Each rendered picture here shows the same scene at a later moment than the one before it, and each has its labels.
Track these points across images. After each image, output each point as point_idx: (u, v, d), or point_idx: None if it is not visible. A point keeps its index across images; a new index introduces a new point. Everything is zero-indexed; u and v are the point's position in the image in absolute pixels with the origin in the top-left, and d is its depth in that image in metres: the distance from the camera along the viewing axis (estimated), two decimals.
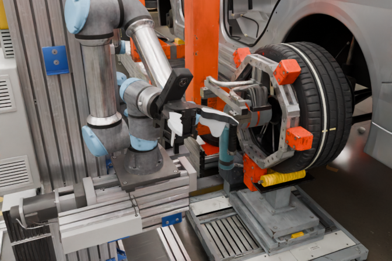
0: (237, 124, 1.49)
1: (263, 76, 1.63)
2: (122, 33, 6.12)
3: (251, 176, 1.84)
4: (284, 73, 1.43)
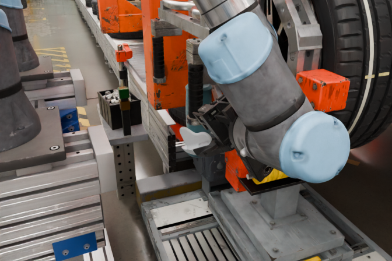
0: (202, 66, 0.78)
1: None
2: None
3: (236, 168, 1.13)
4: None
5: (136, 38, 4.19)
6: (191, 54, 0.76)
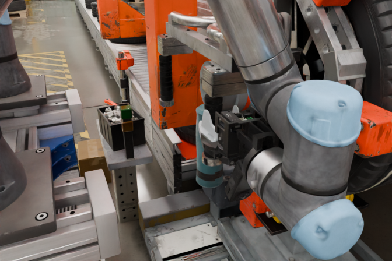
0: (222, 98, 0.66)
1: (279, 2, 0.80)
2: None
3: (253, 201, 1.00)
4: None
5: (137, 42, 4.06)
6: (210, 85, 0.63)
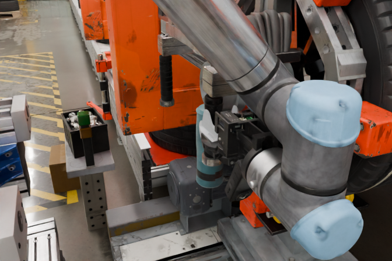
0: (222, 98, 0.66)
1: (279, 2, 0.80)
2: None
3: (253, 201, 1.00)
4: None
5: None
6: (210, 85, 0.63)
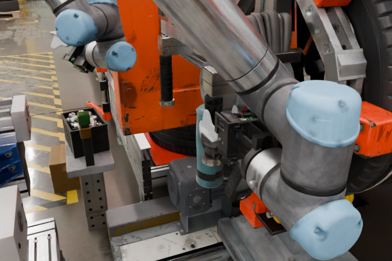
0: (222, 98, 0.66)
1: (279, 2, 0.80)
2: None
3: (253, 201, 1.00)
4: None
5: None
6: (210, 85, 0.63)
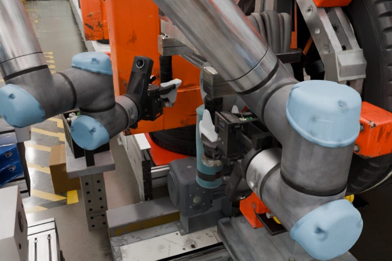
0: (222, 98, 0.66)
1: (279, 3, 0.80)
2: None
3: (253, 201, 1.00)
4: None
5: None
6: (210, 85, 0.63)
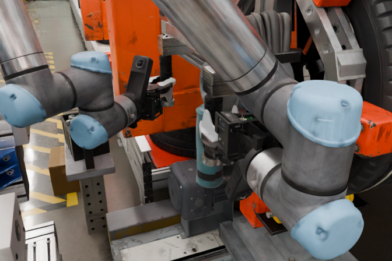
0: (222, 98, 0.66)
1: (279, 2, 0.80)
2: None
3: (253, 201, 1.00)
4: None
5: None
6: (210, 85, 0.63)
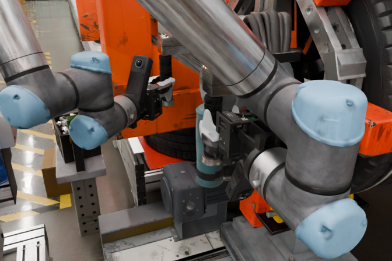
0: (221, 97, 0.66)
1: (279, 2, 0.80)
2: None
3: (253, 201, 1.00)
4: None
5: None
6: (209, 84, 0.63)
